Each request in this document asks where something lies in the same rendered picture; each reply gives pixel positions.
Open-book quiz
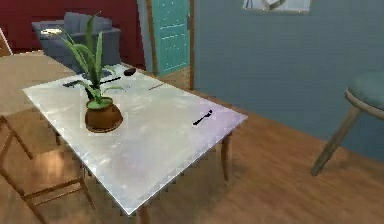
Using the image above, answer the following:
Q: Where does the framed wall picture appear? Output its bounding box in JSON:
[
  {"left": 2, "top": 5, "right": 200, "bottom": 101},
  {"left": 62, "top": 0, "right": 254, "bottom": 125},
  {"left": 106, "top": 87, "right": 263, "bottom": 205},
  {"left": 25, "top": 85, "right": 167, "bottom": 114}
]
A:
[{"left": 242, "top": 0, "right": 312, "bottom": 15}]

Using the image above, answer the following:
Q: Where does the green plant in brown pot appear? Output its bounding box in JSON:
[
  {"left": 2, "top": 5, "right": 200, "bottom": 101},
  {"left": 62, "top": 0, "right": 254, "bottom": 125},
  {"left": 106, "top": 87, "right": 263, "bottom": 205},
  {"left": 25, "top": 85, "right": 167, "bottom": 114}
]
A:
[{"left": 58, "top": 13, "right": 126, "bottom": 134}]

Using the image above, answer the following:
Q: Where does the black spoon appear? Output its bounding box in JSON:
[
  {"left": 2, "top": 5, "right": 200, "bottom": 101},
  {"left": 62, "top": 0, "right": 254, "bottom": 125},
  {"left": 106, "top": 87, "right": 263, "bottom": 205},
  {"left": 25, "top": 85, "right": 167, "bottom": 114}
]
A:
[{"left": 192, "top": 109, "right": 214, "bottom": 127}]

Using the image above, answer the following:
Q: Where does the teal room door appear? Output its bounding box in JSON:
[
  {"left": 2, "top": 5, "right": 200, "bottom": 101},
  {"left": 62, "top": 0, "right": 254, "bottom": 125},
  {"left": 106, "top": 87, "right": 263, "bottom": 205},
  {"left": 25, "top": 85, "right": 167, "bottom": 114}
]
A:
[{"left": 150, "top": 0, "right": 192, "bottom": 76}]

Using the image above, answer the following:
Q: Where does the brown wooden chair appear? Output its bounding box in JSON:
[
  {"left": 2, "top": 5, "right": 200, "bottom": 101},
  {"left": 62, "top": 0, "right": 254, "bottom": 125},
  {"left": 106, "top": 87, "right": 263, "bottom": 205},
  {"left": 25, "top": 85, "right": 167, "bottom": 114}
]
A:
[{"left": 0, "top": 114, "right": 97, "bottom": 224}]

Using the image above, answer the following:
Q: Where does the teal cushioned stool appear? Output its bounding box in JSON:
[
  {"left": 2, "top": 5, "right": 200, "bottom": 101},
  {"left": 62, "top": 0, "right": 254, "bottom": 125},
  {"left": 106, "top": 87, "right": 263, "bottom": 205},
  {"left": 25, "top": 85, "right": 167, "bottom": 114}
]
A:
[{"left": 309, "top": 71, "right": 384, "bottom": 177}]

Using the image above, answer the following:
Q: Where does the grey sofa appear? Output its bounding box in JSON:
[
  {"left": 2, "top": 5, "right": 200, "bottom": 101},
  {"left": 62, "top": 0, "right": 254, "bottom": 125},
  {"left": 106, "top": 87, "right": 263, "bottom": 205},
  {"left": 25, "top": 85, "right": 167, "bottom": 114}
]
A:
[{"left": 31, "top": 11, "right": 122, "bottom": 75}]

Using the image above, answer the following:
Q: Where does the white dining table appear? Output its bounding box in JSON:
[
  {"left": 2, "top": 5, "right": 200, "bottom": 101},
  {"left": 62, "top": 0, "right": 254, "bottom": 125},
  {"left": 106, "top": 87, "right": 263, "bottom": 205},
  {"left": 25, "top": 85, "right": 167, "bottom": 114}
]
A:
[{"left": 22, "top": 63, "right": 249, "bottom": 224}]

